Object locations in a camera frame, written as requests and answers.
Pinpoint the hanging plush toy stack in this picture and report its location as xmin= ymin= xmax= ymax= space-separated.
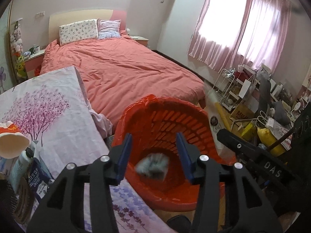
xmin=10 ymin=19 xmax=27 ymax=80

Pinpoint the pink white nightstand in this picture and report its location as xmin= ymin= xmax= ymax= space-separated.
xmin=25 ymin=50 xmax=45 ymax=79

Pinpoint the pink window curtain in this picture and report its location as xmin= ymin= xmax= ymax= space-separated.
xmin=188 ymin=0 xmax=292 ymax=72

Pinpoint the pink striped pillow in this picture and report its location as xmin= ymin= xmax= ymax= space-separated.
xmin=98 ymin=19 xmax=121 ymax=39

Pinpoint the white floral pillow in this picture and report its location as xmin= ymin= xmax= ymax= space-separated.
xmin=59 ymin=19 xmax=98 ymax=46

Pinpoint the red plastic laundry basket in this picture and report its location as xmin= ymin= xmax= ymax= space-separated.
xmin=112 ymin=95 xmax=236 ymax=212

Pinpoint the white yellow box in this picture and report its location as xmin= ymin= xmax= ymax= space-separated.
xmin=204 ymin=83 xmax=228 ymax=155

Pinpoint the light blue tube bottle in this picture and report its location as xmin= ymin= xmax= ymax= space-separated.
xmin=8 ymin=147 xmax=34 ymax=194

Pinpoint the far side nightstand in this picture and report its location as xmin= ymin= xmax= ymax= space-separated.
xmin=130 ymin=35 xmax=149 ymax=47

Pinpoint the cluttered desk shelf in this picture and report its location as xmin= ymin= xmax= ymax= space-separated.
xmin=236 ymin=68 xmax=310 ymax=156

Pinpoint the red white paper cup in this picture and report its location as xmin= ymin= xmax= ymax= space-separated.
xmin=0 ymin=121 xmax=30 ymax=159

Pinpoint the grey smiley face sock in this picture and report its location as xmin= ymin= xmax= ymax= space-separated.
xmin=135 ymin=153 xmax=169 ymax=180

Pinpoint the white wire rack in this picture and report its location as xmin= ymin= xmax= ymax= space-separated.
xmin=213 ymin=68 xmax=236 ymax=104

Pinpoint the salmon pink bed duvet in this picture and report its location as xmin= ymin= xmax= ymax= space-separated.
xmin=41 ymin=34 xmax=205 ymax=126

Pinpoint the floral purple table cloth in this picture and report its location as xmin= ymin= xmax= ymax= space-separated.
xmin=1 ymin=66 xmax=174 ymax=232

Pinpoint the floral sliding wardrobe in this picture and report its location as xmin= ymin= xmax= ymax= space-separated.
xmin=0 ymin=2 xmax=16 ymax=93

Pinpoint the beige pink headboard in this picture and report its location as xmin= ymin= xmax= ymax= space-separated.
xmin=48 ymin=9 xmax=127 ymax=42

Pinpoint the blue snack packet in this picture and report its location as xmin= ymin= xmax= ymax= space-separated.
xmin=28 ymin=157 xmax=54 ymax=203

